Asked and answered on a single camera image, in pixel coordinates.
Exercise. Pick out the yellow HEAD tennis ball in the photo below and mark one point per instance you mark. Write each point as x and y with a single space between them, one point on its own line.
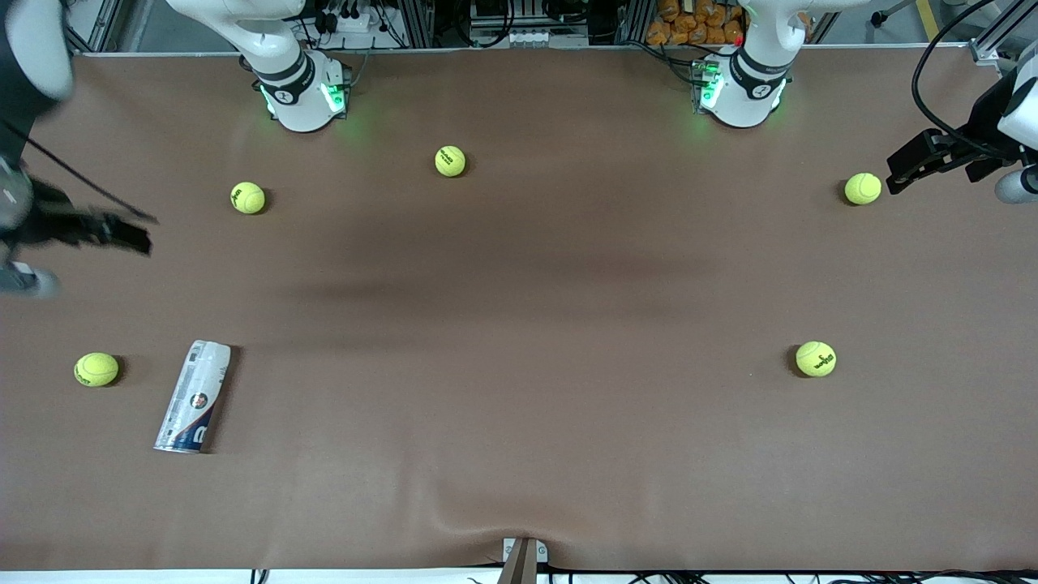
450 161

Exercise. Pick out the orange mesh bag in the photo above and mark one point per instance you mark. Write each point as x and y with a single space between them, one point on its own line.
693 24

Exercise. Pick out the aluminium frame profile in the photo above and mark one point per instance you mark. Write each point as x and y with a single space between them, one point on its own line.
1001 40
93 28

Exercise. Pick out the white power strip black plugs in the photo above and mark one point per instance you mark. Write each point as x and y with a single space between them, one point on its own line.
349 20

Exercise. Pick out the yellow Wilson tennis ball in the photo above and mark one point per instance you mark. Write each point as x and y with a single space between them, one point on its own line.
96 369
247 198
816 358

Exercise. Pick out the grey metal bracket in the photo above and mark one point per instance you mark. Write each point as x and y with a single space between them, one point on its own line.
542 551

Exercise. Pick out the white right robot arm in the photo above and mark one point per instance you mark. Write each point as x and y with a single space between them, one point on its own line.
292 89

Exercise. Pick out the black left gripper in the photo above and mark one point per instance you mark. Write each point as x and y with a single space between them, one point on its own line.
980 139

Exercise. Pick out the brown table mat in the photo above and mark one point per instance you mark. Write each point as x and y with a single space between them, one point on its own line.
519 243

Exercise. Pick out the white blue tennis ball can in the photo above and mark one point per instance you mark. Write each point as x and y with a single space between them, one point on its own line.
195 397

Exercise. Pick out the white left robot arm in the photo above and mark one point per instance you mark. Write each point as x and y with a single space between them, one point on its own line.
750 89

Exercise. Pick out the brown angled bar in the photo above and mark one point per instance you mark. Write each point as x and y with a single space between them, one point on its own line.
519 568

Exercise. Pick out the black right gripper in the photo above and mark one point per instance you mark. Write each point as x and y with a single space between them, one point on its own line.
50 225

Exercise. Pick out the grey chair base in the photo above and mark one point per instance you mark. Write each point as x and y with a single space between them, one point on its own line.
892 12

